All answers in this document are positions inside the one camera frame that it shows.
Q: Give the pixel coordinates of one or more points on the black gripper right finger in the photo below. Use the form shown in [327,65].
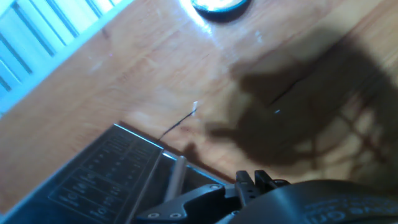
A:
[262,180]

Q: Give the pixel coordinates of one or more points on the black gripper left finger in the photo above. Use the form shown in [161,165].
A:
[199,199]

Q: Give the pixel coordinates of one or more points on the dark bowl yellow inside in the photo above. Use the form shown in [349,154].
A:
[217,4]

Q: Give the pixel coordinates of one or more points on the silver microwave oven body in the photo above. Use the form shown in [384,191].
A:
[93,180]

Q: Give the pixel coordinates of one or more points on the wooden board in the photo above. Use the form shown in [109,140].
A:
[155,77]

